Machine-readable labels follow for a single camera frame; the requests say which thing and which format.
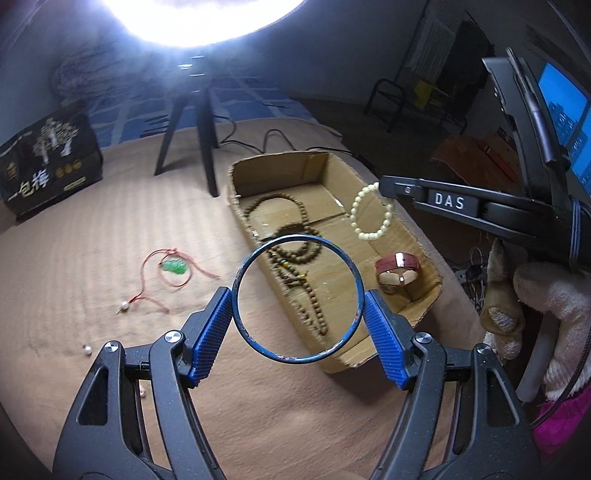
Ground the blue bangle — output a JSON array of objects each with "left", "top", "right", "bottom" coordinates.
[{"left": 230, "top": 233, "right": 366, "bottom": 364}]

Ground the green jade pendant red cord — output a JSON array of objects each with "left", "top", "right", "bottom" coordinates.
[{"left": 117, "top": 247, "right": 223, "bottom": 316}]

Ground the cream bead bracelet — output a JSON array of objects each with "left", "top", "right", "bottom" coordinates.
[{"left": 349, "top": 181, "right": 397, "bottom": 242}]

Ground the brown wooden bead necklace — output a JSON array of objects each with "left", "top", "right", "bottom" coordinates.
[{"left": 241, "top": 192, "right": 330, "bottom": 337}]

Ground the window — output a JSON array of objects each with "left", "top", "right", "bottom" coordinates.
[{"left": 538, "top": 63, "right": 590, "bottom": 194}]

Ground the brown cardboard box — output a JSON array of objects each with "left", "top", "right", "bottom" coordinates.
[{"left": 228, "top": 151, "right": 443, "bottom": 374}]

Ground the black metal clothes rack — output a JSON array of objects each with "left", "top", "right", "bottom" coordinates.
[{"left": 363, "top": 11, "right": 495, "bottom": 132}]

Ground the black snack bag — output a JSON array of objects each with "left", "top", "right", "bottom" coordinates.
[{"left": 1, "top": 100, "right": 103, "bottom": 217}]

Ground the black tripod stand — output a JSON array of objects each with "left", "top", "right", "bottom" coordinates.
[{"left": 153, "top": 54, "right": 222, "bottom": 198}]

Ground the blue patterned bed sheet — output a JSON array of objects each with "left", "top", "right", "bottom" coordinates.
[{"left": 84, "top": 76, "right": 315, "bottom": 148}]

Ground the black power cable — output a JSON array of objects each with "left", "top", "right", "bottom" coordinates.
[{"left": 214, "top": 101, "right": 371, "bottom": 163}]

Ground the white ring light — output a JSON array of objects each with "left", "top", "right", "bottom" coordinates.
[{"left": 101, "top": 0, "right": 304, "bottom": 49}]

